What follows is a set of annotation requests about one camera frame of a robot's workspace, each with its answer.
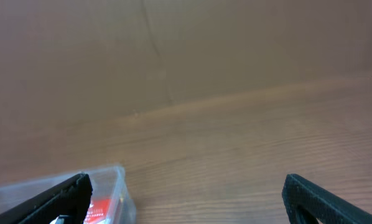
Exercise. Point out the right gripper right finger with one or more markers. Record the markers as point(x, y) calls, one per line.
point(306, 202)

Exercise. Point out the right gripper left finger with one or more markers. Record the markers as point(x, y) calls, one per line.
point(66, 202)

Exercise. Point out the red small box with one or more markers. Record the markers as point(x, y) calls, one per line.
point(98, 212)

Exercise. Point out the clear plastic container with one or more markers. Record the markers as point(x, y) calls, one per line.
point(107, 182)

